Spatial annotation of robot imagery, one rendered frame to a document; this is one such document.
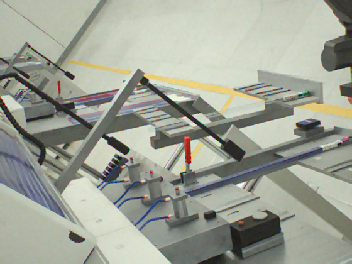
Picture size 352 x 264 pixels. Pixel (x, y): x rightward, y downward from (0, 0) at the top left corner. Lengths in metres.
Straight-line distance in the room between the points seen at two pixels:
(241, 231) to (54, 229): 0.40
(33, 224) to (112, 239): 0.32
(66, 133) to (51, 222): 1.39
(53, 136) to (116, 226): 1.06
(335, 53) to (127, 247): 0.70
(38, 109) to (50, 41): 6.44
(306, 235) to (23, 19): 7.84
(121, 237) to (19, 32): 7.79
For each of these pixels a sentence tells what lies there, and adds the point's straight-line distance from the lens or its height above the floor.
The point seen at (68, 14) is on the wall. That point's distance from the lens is 8.59.
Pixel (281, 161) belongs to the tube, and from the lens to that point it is 1.15.
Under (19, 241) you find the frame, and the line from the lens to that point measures 0.44.
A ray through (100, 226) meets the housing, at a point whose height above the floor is 1.25.
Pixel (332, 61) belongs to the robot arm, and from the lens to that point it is 1.20.
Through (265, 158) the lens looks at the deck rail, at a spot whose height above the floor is 0.86.
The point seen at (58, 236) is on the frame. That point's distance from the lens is 0.44.
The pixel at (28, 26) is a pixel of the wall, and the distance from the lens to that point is 8.47.
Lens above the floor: 1.58
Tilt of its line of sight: 26 degrees down
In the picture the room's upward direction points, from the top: 53 degrees counter-clockwise
